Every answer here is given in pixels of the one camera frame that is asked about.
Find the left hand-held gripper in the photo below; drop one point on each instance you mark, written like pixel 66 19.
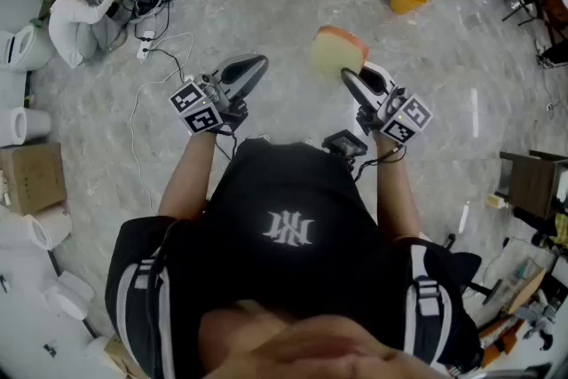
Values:
pixel 202 111

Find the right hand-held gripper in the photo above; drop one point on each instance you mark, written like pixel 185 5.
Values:
pixel 406 117

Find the bread slice with brown crust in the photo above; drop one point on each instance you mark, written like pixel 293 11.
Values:
pixel 333 53

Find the person's right forearm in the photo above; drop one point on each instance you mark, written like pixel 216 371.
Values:
pixel 397 191

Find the person's left forearm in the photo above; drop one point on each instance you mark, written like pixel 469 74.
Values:
pixel 186 177

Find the black waist-mounted device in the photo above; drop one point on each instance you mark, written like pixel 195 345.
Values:
pixel 344 144

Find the person's left white shoe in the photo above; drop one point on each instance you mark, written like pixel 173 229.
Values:
pixel 264 138

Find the person's white shoe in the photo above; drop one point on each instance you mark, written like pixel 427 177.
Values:
pixel 264 138
pixel 307 142

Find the person's right white shoe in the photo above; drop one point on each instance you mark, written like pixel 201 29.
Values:
pixel 307 142

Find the white power strip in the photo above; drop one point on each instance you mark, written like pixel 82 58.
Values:
pixel 145 44

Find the person's black shirt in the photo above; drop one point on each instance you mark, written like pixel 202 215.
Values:
pixel 288 182

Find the small cream bottle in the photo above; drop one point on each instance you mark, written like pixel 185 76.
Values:
pixel 496 201

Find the dark wooden stool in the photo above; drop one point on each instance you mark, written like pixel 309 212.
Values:
pixel 532 186

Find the white foam roll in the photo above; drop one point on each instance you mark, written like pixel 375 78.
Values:
pixel 33 124
pixel 53 226

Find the large cardboard box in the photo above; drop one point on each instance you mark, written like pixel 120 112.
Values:
pixel 33 177

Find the yellow checked cloth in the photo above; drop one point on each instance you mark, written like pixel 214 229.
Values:
pixel 560 231

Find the light wooden board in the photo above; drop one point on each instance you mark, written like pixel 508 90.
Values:
pixel 528 293

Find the person's face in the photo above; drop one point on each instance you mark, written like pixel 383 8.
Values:
pixel 310 346

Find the white foam block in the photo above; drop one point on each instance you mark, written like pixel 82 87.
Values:
pixel 66 297

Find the orange box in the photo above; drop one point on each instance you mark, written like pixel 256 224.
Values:
pixel 499 341

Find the small cardboard box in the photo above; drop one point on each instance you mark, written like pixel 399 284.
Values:
pixel 116 352

